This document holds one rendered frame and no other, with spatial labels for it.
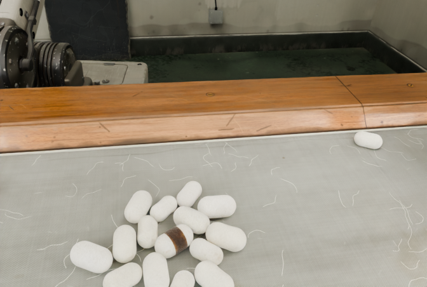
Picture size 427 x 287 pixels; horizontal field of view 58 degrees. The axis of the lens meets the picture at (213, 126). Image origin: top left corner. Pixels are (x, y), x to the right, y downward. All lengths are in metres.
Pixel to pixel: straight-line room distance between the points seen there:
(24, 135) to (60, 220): 0.14
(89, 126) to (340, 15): 2.44
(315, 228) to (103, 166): 0.24
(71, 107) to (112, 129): 0.07
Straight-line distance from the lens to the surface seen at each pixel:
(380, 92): 0.62
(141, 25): 2.43
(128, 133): 0.48
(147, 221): 0.36
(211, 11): 2.41
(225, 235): 0.35
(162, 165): 0.45
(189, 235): 0.35
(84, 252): 0.35
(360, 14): 2.87
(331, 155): 0.50
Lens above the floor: 1.03
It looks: 35 degrees down
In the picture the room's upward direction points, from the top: 4 degrees clockwise
